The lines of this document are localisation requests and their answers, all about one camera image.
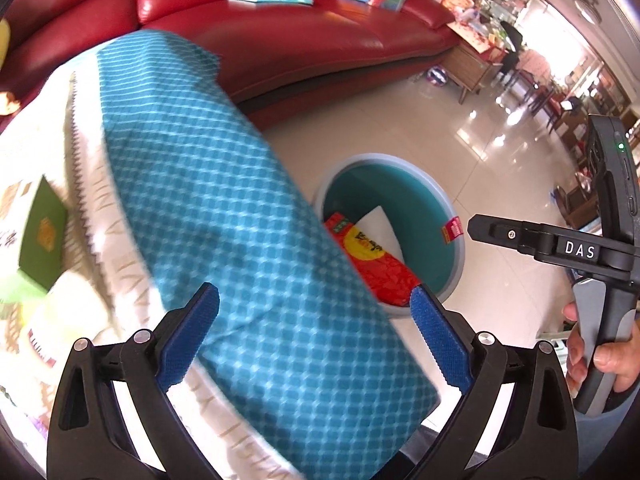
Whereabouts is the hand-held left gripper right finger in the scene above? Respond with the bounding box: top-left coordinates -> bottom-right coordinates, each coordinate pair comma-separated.
409,284 -> 581,480

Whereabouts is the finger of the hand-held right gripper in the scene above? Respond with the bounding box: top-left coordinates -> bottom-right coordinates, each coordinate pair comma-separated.
467,214 -> 556,261

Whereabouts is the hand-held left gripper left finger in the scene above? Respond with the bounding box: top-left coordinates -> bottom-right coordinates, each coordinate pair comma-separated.
46,281 -> 221,480

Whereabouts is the red snack wrapper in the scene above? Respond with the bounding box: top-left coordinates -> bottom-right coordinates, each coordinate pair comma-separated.
324,212 -> 423,308

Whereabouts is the teal trash bin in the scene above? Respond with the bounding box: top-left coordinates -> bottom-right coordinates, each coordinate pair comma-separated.
312,152 -> 468,320

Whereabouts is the green carton box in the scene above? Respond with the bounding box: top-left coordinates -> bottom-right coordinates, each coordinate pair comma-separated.
0,175 -> 68,306

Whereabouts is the person's right hand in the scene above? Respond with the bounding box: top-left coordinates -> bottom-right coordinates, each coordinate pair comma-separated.
561,302 -> 640,396

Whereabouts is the wooden chair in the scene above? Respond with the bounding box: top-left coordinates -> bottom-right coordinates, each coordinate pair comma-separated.
520,72 -> 563,133

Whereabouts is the teal checked cloth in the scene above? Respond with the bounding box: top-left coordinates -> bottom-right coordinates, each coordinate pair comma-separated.
95,30 -> 442,478

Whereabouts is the wooden side table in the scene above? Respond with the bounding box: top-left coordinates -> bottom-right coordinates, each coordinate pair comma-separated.
442,40 -> 501,106

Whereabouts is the person's denim trouser leg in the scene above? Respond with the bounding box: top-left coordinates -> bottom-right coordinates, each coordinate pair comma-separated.
575,405 -> 640,480

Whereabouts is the red leather sofa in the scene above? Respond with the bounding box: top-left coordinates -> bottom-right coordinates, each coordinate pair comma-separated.
0,0 -> 463,133

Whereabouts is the yellow chick plush toy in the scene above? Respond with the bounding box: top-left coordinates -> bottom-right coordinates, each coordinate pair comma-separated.
0,19 -> 23,117

